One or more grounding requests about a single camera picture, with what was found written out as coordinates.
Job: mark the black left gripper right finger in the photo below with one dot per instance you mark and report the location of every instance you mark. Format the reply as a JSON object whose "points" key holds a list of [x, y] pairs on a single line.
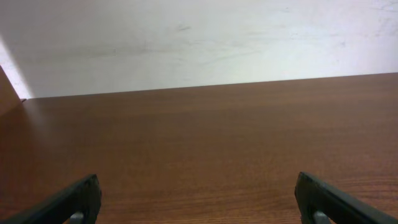
{"points": [[320, 202]]}

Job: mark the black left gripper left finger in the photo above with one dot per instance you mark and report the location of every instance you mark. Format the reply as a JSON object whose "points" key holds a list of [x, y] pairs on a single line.
{"points": [[79, 202]]}

